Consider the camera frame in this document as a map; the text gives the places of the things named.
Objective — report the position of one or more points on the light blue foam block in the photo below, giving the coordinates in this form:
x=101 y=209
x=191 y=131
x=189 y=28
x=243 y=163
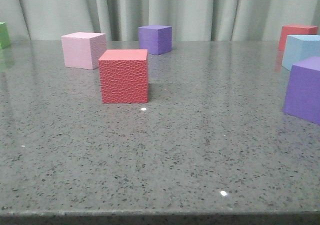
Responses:
x=299 y=47

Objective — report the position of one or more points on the red textured foam block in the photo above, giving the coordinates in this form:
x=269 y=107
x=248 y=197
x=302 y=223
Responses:
x=124 y=76

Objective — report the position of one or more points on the purple foam block far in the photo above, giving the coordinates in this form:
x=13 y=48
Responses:
x=157 y=39

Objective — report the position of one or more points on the purple foam block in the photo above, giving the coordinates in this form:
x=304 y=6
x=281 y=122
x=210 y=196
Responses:
x=302 y=98
x=157 y=39

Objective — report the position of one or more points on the pink foam block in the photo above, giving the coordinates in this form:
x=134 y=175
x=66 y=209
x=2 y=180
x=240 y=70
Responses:
x=82 y=50

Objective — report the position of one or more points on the purple foam block near right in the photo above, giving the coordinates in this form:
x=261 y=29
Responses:
x=302 y=98

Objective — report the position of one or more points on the red foam block far right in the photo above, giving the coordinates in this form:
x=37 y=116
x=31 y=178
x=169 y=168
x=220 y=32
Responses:
x=295 y=29

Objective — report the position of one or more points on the grey-green curtain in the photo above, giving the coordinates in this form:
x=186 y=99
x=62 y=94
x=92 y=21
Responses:
x=191 y=20

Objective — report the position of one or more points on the green foam block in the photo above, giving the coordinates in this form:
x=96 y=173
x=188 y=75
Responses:
x=4 y=36

